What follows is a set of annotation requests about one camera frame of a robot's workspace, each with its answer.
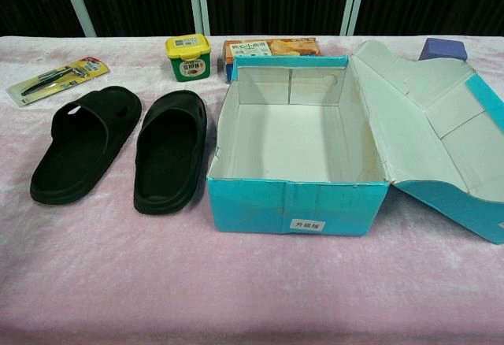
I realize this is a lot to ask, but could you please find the black rubber slipper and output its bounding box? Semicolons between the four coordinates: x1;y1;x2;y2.
132;90;209;216
29;85;143;206

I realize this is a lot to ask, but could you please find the teal cardboard shoe box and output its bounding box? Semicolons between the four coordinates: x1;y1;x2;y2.
206;39;504;246

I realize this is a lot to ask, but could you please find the orange biscuit box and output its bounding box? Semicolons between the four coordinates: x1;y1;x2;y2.
220;37;321;85

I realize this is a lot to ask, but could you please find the green tub with yellow lid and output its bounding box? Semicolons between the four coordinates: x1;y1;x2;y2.
164;33;213;83

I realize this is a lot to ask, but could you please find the pink plush tablecloth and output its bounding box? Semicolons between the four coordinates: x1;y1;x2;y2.
0;34;504;345

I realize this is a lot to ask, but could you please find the purple foam cube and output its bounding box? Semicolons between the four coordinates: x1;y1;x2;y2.
417;37;469;62

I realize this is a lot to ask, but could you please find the white frame post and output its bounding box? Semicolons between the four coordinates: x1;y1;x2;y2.
339;0;370;35
56;0;96;38
186;0;211;37

